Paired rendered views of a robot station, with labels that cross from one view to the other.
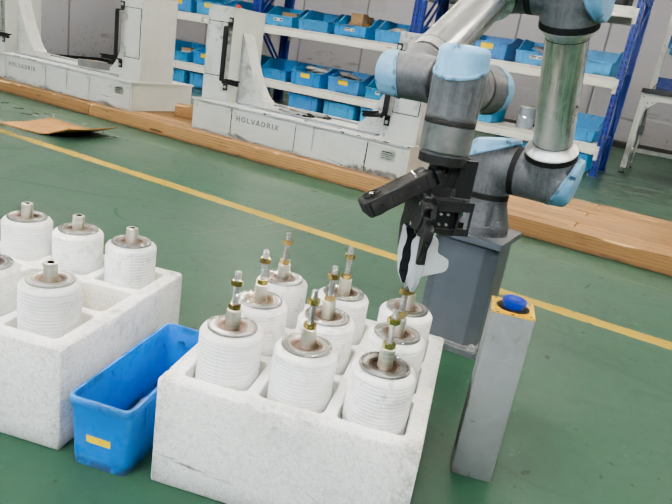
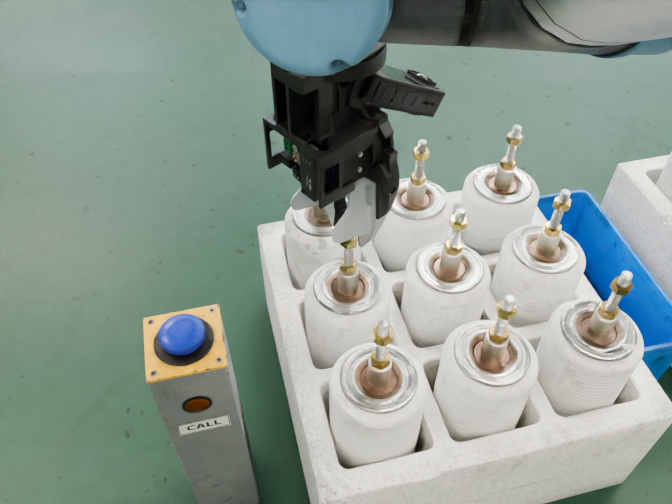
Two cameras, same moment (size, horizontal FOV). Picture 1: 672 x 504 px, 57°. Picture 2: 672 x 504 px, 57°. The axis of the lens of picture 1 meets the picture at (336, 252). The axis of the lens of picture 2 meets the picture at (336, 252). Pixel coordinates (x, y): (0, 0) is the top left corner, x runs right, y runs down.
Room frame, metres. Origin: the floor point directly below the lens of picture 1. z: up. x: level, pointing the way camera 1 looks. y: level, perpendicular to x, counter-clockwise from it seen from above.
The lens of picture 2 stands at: (1.31, -0.32, 0.78)
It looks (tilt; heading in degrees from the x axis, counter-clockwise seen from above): 47 degrees down; 155
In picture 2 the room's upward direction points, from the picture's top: straight up
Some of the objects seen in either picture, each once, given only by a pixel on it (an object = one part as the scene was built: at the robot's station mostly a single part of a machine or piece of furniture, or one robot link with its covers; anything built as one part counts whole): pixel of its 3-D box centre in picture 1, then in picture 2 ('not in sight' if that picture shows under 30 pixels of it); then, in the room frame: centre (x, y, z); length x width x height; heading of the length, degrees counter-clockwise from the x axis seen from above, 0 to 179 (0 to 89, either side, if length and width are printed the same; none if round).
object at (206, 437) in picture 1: (313, 401); (432, 348); (0.94, 0.00, 0.09); 0.39 x 0.39 x 0.18; 79
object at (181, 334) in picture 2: (513, 304); (182, 337); (0.96, -0.30, 0.32); 0.04 x 0.04 x 0.02
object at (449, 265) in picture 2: (328, 309); (450, 260); (0.94, 0.00, 0.26); 0.02 x 0.02 x 0.03
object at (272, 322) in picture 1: (254, 348); (527, 298); (0.97, 0.11, 0.16); 0.10 x 0.10 x 0.18
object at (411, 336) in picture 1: (397, 333); (347, 287); (0.92, -0.12, 0.25); 0.08 x 0.08 x 0.01
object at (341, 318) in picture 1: (327, 316); (449, 267); (0.94, 0.00, 0.25); 0.08 x 0.08 x 0.01
